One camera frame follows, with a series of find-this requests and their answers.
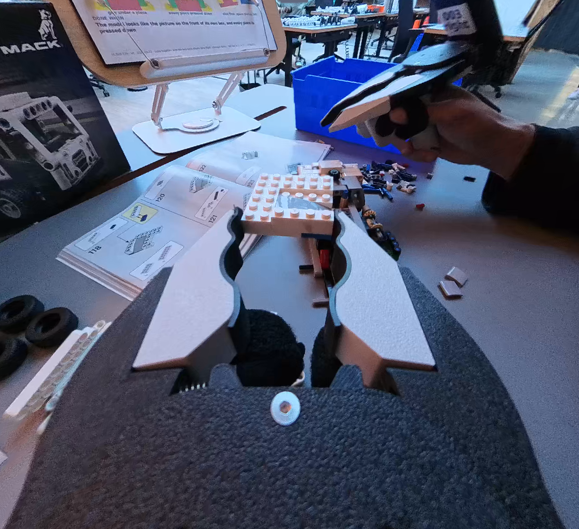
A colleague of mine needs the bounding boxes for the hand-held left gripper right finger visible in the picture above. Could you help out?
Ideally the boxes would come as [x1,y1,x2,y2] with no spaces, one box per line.
[326,211,437,388]

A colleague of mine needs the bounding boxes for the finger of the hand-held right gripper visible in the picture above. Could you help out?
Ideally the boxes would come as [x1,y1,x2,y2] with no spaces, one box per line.
[320,66,428,133]

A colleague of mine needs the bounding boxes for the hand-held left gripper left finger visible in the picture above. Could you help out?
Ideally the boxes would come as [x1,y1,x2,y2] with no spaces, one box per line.
[132,208,246,376]

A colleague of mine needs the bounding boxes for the toy truck chassis model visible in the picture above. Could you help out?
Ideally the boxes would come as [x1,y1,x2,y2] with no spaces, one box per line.
[296,159,403,309]

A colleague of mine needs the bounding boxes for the white toy brick plate assembly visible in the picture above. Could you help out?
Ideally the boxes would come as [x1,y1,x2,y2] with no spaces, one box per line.
[241,171,336,238]

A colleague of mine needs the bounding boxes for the person's right forearm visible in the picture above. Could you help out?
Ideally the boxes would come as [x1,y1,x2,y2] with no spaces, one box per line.
[481,124,579,234]

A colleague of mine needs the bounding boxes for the black toy set box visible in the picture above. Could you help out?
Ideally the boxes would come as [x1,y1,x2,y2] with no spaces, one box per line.
[0,0,132,240]

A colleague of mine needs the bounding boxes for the person's right hand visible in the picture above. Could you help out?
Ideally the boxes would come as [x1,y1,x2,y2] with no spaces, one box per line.
[388,85,536,181]

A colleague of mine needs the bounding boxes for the blue plastic bin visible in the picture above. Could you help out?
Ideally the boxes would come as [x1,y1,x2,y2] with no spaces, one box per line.
[292,56,463,152]

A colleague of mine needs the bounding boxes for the pile of small toy pieces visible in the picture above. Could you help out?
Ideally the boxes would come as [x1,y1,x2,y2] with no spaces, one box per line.
[359,159,419,201]

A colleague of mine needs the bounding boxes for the building instruction booklet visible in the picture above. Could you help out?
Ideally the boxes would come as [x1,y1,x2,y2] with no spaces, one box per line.
[56,131,334,301]

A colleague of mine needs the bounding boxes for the background work tables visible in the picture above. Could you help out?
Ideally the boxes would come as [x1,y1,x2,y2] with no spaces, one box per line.
[280,0,435,86]

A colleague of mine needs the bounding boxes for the black rubber toy tire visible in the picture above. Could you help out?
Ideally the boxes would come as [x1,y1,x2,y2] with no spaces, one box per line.
[0,334,29,380]
[26,307,79,349]
[0,295,45,333]

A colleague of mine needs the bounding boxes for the wooden document stand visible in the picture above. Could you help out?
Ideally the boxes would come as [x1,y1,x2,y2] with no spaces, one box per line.
[22,0,288,155]

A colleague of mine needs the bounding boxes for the printed instruction sheet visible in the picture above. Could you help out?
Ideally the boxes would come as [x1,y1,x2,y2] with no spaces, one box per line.
[45,0,277,66]

